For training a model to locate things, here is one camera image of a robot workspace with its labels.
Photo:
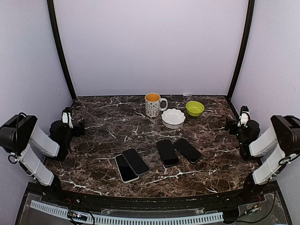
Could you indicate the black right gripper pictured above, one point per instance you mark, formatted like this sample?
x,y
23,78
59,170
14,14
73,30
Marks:
x,y
233,123

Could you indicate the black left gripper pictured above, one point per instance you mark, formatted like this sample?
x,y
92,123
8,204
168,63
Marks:
x,y
77,132

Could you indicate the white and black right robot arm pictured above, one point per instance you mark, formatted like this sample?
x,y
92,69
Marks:
x,y
282,139

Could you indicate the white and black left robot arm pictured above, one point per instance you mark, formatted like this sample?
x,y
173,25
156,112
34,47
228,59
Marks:
x,y
26,143

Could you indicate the black phone white case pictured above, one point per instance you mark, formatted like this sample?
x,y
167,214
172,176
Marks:
x,y
126,173

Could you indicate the black phone dark case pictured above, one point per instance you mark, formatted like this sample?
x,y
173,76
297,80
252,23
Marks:
x,y
167,153

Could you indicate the black phone grey case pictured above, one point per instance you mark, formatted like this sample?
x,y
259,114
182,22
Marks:
x,y
135,161

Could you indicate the lime green bowl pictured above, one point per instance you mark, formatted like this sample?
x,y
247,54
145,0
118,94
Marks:
x,y
194,108

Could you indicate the white scalloped ceramic dish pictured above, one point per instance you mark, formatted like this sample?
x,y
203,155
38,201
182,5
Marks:
x,y
173,118

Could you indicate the white spotted mug orange inside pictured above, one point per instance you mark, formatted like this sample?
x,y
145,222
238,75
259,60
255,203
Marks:
x,y
153,104

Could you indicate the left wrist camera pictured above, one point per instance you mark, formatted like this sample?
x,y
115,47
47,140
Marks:
x,y
67,116

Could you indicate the black right frame post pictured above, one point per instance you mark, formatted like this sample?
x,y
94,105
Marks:
x,y
242,51

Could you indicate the black frame post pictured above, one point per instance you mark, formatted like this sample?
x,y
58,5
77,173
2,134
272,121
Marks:
x,y
242,51
59,48

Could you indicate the white slotted cable duct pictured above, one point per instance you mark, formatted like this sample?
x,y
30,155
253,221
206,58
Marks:
x,y
96,219

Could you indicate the black left frame post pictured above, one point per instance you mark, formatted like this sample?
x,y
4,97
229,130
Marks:
x,y
59,48

